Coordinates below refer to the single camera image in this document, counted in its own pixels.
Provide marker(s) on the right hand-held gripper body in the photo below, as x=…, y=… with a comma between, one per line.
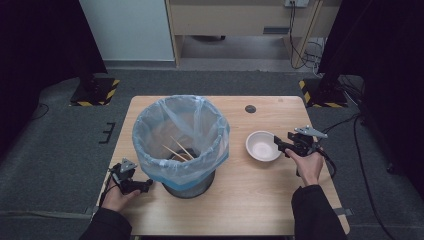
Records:
x=305, y=141

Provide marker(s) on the black curtain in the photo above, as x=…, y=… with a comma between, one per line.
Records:
x=40, y=36
x=383, y=50

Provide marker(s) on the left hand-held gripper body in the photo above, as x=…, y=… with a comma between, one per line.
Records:
x=126, y=175

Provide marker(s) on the person's left hand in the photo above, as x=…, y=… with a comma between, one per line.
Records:
x=115, y=200

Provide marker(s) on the white bowl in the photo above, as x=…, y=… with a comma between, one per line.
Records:
x=261, y=146

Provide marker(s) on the wall socket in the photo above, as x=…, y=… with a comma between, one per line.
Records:
x=296, y=2

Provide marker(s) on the black mesh trash bin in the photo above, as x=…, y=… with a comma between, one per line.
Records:
x=190, y=191

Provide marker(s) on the bin with blue bag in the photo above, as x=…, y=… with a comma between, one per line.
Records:
x=206, y=156

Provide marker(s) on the stand base with striped tape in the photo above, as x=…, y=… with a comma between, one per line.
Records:
x=323, y=95
x=95, y=91

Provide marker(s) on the white partition panel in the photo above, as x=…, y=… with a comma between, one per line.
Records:
x=126, y=30

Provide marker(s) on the wooden chopstick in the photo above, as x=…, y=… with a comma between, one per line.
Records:
x=175, y=153
x=182, y=147

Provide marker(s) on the person's right hand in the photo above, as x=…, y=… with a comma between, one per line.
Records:
x=308, y=168

